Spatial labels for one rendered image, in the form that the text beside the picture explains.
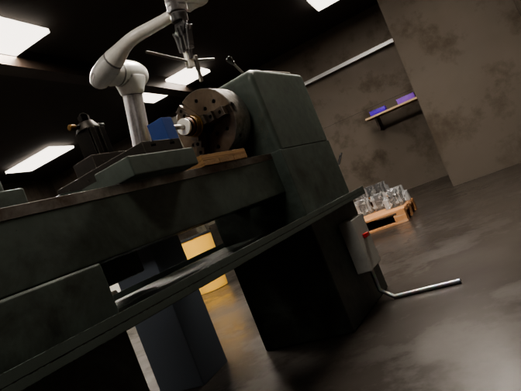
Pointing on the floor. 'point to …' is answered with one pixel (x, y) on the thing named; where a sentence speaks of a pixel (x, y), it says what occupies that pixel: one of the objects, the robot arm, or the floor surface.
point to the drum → (191, 247)
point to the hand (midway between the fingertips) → (189, 60)
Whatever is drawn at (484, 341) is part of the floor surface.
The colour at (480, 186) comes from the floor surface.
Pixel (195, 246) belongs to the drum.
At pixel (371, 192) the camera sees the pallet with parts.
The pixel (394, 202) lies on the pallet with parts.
